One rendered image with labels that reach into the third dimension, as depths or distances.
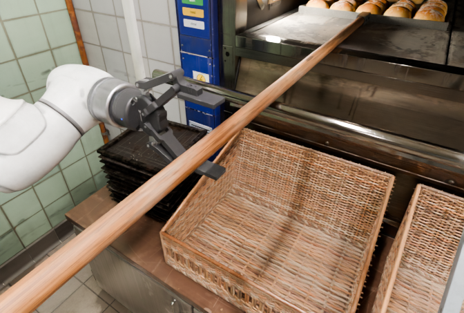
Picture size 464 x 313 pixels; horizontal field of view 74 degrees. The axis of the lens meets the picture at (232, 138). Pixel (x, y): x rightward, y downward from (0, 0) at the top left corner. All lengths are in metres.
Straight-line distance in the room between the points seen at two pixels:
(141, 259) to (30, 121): 0.64
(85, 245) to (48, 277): 0.04
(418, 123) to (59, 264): 0.90
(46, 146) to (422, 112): 0.91
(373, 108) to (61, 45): 1.38
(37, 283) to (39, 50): 1.39
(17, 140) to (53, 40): 1.11
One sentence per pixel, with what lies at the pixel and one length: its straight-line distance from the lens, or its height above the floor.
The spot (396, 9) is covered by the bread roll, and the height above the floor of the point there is 1.23.
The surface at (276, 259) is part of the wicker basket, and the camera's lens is 1.08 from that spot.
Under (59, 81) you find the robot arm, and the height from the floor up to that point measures 1.23.
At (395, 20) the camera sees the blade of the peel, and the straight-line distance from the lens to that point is 1.37.
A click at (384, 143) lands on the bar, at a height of 1.16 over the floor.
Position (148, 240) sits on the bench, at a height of 0.58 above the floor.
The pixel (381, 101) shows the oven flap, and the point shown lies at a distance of 1.00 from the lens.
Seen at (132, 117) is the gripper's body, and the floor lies 1.19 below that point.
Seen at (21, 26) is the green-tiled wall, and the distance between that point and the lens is 1.63.
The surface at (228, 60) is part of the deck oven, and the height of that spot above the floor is 1.09.
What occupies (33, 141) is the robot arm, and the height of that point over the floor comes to 1.17.
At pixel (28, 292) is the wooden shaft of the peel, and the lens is 0.36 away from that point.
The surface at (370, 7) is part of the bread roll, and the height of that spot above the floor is 1.23.
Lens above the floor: 1.47
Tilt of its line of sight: 34 degrees down
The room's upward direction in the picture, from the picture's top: straight up
